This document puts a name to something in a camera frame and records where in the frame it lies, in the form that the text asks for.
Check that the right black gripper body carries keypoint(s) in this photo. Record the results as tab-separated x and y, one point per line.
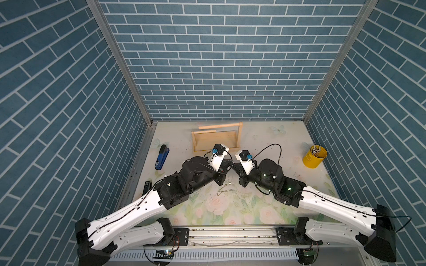
245	178

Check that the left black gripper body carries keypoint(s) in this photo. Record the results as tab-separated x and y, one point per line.
218	174

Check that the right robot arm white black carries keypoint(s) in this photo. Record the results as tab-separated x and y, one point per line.
367	227

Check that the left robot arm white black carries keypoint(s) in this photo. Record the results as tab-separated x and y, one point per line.
165	194

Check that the wooden jewelry display stand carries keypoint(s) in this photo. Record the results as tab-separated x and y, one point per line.
205	137

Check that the floral table mat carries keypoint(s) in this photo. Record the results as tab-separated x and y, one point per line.
231	204

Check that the blue stapler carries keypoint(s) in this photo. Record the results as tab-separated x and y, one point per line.
162	156

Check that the black stapler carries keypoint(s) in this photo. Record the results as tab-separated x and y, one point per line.
147	187

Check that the yellow cup with pens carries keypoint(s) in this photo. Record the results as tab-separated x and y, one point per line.
315	155

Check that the left green circuit board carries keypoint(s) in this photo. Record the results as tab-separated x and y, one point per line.
163	254

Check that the green circuit board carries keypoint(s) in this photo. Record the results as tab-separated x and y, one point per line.
309	252
163	254

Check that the right green circuit board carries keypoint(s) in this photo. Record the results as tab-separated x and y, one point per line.
309	252

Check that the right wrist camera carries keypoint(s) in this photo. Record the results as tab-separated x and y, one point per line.
245	159

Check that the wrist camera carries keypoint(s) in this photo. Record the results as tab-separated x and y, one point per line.
245	159
218	153

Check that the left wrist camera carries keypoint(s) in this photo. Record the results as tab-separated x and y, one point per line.
218	153

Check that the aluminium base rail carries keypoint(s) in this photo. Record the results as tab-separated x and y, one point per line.
221	236

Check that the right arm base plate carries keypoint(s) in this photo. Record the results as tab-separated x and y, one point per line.
290	236

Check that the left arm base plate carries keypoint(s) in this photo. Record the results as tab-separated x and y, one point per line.
180	237

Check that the white slotted cable duct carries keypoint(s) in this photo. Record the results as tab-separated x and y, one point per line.
209	255

